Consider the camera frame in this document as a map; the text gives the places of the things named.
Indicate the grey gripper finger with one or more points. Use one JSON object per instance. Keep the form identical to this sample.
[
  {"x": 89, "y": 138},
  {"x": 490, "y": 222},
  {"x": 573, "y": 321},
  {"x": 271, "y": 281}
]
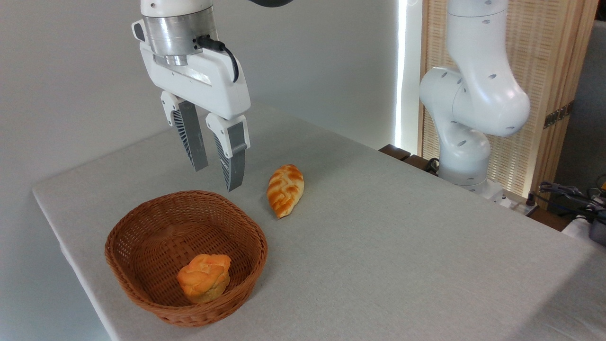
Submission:
[
  {"x": 193, "y": 137},
  {"x": 233, "y": 161}
]

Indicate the dark brown wooden block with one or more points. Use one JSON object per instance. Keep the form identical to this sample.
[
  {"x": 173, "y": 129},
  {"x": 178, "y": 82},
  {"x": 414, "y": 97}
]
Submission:
[
  {"x": 419, "y": 163},
  {"x": 394, "y": 152}
]

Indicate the bamboo folding screen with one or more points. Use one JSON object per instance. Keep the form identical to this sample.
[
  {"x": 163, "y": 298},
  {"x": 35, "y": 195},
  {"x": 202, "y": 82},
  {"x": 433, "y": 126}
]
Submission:
[{"x": 544, "y": 57}]

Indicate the brown woven wicker basket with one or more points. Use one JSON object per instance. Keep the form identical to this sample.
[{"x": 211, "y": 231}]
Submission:
[{"x": 142, "y": 284}]

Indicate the dark metal screen hinge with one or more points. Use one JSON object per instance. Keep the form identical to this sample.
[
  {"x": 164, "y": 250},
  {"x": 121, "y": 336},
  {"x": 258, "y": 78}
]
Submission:
[{"x": 558, "y": 115}]

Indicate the braided glazed bread loaf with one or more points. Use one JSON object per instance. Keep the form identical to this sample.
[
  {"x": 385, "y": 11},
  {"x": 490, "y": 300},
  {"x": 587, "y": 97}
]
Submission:
[{"x": 285, "y": 190}]

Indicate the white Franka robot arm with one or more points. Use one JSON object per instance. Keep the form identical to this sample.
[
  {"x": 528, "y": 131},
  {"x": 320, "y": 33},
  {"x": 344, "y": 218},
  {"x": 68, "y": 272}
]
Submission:
[{"x": 473, "y": 94}]

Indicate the white power strip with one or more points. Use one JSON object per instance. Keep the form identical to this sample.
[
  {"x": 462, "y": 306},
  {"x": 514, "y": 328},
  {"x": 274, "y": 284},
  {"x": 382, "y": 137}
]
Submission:
[{"x": 523, "y": 204}]

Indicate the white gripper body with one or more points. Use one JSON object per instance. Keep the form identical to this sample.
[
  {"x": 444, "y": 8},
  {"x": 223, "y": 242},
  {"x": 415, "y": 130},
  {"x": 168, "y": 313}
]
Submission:
[{"x": 213, "y": 90}]

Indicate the round orange bread roll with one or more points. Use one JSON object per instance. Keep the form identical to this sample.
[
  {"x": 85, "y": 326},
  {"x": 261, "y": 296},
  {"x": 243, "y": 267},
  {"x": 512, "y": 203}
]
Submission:
[{"x": 204, "y": 277}]

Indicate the grey tablecloth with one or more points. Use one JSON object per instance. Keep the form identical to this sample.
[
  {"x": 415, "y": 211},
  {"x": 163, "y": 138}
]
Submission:
[{"x": 378, "y": 255}]

